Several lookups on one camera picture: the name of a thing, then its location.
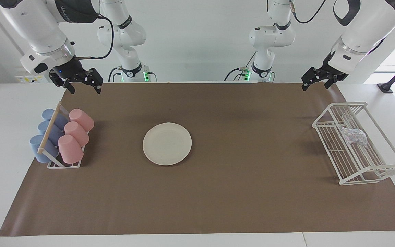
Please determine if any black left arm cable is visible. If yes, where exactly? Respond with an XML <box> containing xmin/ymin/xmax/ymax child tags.
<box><xmin>288</xmin><ymin>0</ymin><xmax>327</xmax><ymax>24</ymax></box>

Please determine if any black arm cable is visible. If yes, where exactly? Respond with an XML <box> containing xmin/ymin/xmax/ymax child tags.
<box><xmin>75</xmin><ymin>14</ymin><xmax>115</xmax><ymax>60</ymax></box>
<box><xmin>288</xmin><ymin>0</ymin><xmax>327</xmax><ymax>24</ymax></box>

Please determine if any cup rack with wooden bar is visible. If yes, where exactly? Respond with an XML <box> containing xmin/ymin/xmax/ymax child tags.
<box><xmin>37</xmin><ymin>102</ymin><xmax>90</xmax><ymax>169</ymax></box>

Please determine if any white wire dish rack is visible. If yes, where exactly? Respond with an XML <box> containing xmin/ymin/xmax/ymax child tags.
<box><xmin>312</xmin><ymin>102</ymin><xmax>395</xmax><ymax>186</ymax></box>

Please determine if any brown table mat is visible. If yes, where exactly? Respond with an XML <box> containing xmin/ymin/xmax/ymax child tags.
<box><xmin>0</xmin><ymin>82</ymin><xmax>395</xmax><ymax>237</ymax></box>

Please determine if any black base cable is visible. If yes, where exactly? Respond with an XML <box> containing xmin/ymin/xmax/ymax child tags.
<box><xmin>108</xmin><ymin>67</ymin><xmax>122</xmax><ymax>83</ymax></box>
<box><xmin>224</xmin><ymin>51</ymin><xmax>257</xmax><ymax>81</ymax></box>

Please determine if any cream round plate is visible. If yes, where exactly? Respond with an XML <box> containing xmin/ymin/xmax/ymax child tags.
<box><xmin>143</xmin><ymin>122</ymin><xmax>192</xmax><ymax>166</ymax></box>

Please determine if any white wall socket box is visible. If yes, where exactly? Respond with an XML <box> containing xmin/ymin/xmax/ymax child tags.
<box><xmin>15</xmin><ymin>75</ymin><xmax>52</xmax><ymax>84</ymax></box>

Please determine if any pink plastic cup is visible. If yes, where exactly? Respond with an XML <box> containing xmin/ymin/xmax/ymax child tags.
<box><xmin>69</xmin><ymin>109</ymin><xmax>95</xmax><ymax>132</ymax></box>
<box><xmin>64</xmin><ymin>121</ymin><xmax>90</xmax><ymax>147</ymax></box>
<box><xmin>58</xmin><ymin>134</ymin><xmax>84</xmax><ymax>164</ymax></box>

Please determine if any blue plastic cup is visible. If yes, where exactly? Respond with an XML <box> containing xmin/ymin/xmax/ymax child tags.
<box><xmin>42</xmin><ymin>109</ymin><xmax>69</xmax><ymax>130</ymax></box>
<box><xmin>38</xmin><ymin>121</ymin><xmax>64</xmax><ymax>146</ymax></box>
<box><xmin>29</xmin><ymin>134</ymin><xmax>59</xmax><ymax>163</ymax></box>

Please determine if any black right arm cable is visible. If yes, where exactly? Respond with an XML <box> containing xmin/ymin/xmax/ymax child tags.
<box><xmin>75</xmin><ymin>14</ymin><xmax>115</xmax><ymax>60</ymax></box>

